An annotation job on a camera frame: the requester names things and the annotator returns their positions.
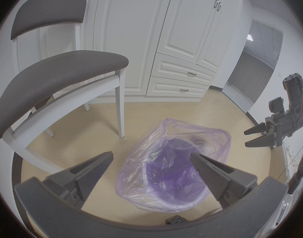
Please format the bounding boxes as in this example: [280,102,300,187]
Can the bed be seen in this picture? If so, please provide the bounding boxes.
[283,145,303,180]

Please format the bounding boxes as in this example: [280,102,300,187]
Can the white chair grey cushions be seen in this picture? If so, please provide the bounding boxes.
[0,0,130,175]

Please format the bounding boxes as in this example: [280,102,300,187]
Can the white wardrobe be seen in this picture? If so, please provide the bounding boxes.
[40,0,252,103]

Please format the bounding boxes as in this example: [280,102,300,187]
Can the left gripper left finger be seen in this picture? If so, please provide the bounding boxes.
[44,151,114,210]

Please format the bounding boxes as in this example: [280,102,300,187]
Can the purple plastic bag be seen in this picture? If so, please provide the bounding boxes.
[115,118,231,213]

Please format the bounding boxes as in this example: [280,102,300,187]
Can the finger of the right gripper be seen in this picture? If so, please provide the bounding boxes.
[244,122,267,136]
[245,133,276,148]

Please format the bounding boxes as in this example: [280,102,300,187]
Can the grey curtain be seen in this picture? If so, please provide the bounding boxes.
[227,51,274,103]

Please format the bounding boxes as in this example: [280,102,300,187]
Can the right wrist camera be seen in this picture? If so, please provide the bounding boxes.
[269,97,284,115]

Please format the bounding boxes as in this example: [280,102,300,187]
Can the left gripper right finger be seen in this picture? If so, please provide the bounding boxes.
[190,153,258,209]

